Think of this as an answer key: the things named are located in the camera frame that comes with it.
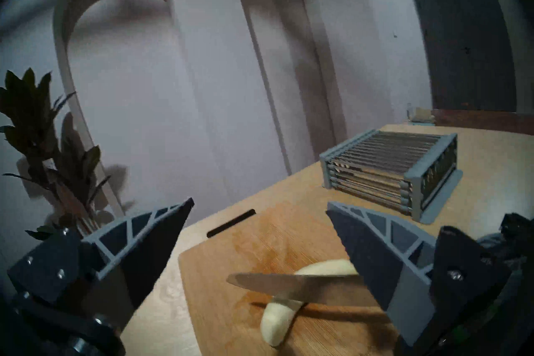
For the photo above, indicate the grey slotted knife rack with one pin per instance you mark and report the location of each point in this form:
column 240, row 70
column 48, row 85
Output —
column 388, row 167

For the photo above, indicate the wooden cutting board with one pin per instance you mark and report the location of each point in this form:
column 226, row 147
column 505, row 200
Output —
column 233, row 259

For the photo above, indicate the tall green potted plant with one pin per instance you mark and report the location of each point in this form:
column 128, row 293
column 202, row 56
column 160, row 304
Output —
column 37, row 138

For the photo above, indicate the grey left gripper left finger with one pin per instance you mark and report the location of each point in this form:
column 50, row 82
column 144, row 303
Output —
column 125, row 251

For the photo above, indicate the dark grey door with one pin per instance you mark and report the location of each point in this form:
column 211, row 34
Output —
column 467, row 50

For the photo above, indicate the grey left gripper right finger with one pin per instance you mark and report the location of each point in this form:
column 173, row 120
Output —
column 388, row 259

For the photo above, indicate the clear plastic bottle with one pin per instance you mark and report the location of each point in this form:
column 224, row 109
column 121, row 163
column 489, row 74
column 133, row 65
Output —
column 410, row 111

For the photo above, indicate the black flat bar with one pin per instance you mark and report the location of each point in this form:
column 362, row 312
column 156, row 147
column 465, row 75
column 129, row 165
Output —
column 231, row 223

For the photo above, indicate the peeled banana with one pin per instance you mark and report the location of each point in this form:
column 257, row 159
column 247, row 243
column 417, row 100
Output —
column 277, row 322

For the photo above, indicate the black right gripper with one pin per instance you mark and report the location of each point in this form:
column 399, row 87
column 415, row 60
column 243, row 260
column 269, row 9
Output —
column 519, row 238

